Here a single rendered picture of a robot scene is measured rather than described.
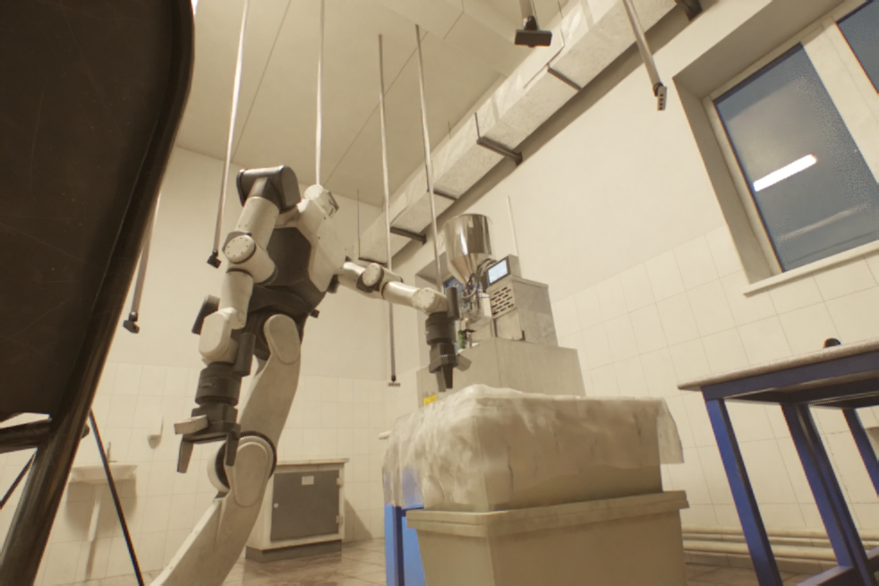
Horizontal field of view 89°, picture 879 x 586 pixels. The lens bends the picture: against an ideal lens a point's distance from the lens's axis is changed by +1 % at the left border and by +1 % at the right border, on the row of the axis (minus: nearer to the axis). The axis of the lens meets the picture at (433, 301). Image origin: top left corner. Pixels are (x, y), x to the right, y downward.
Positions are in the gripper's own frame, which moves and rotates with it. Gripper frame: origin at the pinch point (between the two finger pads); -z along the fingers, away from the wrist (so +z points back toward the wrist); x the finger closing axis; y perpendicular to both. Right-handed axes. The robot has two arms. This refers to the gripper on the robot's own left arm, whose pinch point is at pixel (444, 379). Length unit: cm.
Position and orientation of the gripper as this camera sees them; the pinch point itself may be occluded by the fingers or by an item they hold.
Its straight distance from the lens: 126.7
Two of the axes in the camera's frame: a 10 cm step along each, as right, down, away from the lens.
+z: -0.8, -9.2, 3.8
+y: 9.2, 0.8, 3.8
